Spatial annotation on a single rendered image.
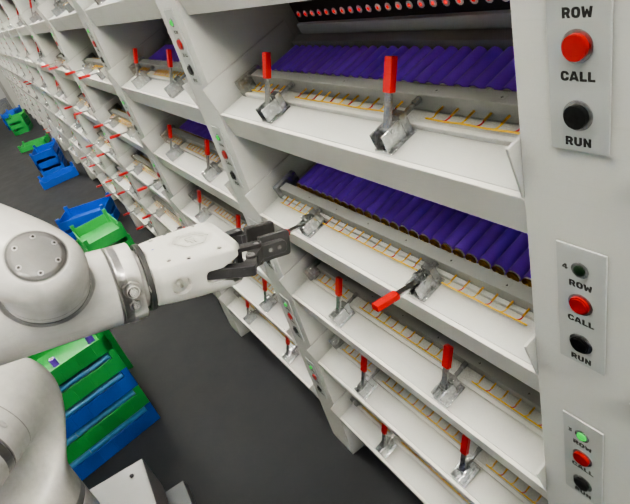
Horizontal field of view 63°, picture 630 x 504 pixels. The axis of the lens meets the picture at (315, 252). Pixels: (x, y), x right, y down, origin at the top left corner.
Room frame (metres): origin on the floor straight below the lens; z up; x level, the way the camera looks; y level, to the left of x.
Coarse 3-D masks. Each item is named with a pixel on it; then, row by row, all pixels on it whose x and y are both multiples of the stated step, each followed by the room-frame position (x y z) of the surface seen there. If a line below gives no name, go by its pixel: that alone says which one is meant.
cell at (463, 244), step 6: (480, 222) 0.54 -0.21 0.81; (486, 222) 0.54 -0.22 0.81; (492, 222) 0.54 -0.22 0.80; (474, 228) 0.54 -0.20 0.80; (480, 228) 0.53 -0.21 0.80; (486, 228) 0.53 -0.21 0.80; (468, 234) 0.53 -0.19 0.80; (474, 234) 0.53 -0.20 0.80; (480, 234) 0.53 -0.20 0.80; (462, 240) 0.53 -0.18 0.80; (468, 240) 0.53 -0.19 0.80; (474, 240) 0.52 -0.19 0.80; (456, 246) 0.53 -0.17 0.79; (462, 246) 0.52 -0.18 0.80; (468, 246) 0.52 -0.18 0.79; (462, 252) 0.52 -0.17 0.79
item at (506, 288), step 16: (288, 192) 0.86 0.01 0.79; (304, 192) 0.83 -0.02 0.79; (336, 208) 0.73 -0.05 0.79; (336, 224) 0.71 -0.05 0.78; (352, 224) 0.68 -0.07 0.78; (368, 224) 0.65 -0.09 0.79; (384, 224) 0.63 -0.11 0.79; (368, 240) 0.64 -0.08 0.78; (384, 240) 0.62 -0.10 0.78; (400, 240) 0.59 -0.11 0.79; (416, 240) 0.57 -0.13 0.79; (416, 256) 0.56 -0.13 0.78; (432, 256) 0.53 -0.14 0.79; (448, 256) 0.51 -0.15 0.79; (448, 272) 0.51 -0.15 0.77; (464, 272) 0.48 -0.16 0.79; (480, 272) 0.46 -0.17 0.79; (496, 272) 0.45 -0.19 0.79; (496, 288) 0.43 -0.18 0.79; (512, 288) 0.42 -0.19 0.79; (528, 288) 0.41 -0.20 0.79; (528, 304) 0.40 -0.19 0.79
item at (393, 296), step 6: (414, 276) 0.50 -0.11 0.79; (414, 282) 0.50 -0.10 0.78; (420, 282) 0.50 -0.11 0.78; (402, 288) 0.50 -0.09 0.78; (408, 288) 0.50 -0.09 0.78; (390, 294) 0.49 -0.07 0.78; (396, 294) 0.49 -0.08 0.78; (402, 294) 0.49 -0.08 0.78; (378, 300) 0.49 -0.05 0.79; (384, 300) 0.48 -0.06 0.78; (390, 300) 0.48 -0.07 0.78; (396, 300) 0.48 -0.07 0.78; (372, 306) 0.48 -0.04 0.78; (378, 306) 0.47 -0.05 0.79; (384, 306) 0.48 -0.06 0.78
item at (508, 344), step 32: (288, 160) 0.93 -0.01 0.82; (256, 192) 0.89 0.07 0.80; (288, 224) 0.81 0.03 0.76; (320, 256) 0.72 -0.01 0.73; (352, 256) 0.64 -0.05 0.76; (384, 256) 0.60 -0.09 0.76; (384, 288) 0.55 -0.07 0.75; (448, 288) 0.49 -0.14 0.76; (448, 320) 0.45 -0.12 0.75; (480, 320) 0.43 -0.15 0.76; (512, 320) 0.41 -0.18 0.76; (480, 352) 0.42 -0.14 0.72; (512, 352) 0.37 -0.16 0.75
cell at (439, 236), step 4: (456, 212) 0.58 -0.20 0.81; (460, 212) 0.58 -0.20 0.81; (464, 212) 0.58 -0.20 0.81; (452, 216) 0.58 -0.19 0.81; (456, 216) 0.57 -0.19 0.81; (460, 216) 0.57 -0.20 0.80; (464, 216) 0.57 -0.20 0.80; (448, 220) 0.58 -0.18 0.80; (452, 220) 0.57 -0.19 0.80; (456, 220) 0.57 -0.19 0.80; (460, 220) 0.57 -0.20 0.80; (444, 224) 0.57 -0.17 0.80; (448, 224) 0.57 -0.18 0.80; (452, 224) 0.57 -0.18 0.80; (456, 224) 0.57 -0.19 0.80; (440, 228) 0.57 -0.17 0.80; (444, 228) 0.57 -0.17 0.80; (448, 228) 0.56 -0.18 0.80; (452, 228) 0.56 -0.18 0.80; (436, 232) 0.57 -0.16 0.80; (440, 232) 0.56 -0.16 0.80; (444, 232) 0.56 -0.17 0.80; (448, 232) 0.56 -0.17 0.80; (432, 236) 0.57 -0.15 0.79; (436, 236) 0.56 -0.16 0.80; (440, 236) 0.56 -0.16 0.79; (444, 236) 0.56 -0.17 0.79; (436, 240) 0.56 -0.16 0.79; (440, 240) 0.55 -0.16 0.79; (440, 244) 0.56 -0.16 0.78
